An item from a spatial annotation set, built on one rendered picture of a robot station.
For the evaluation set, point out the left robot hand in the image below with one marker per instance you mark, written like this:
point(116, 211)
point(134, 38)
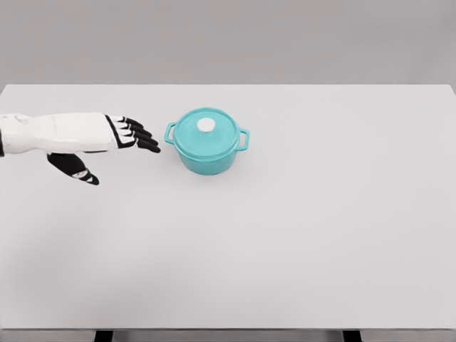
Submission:
point(82, 132)

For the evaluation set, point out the teal pot lid white knob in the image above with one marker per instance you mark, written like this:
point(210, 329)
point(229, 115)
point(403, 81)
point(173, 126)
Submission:
point(204, 137)

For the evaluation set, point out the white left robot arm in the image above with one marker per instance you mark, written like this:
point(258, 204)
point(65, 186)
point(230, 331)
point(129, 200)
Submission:
point(18, 133)

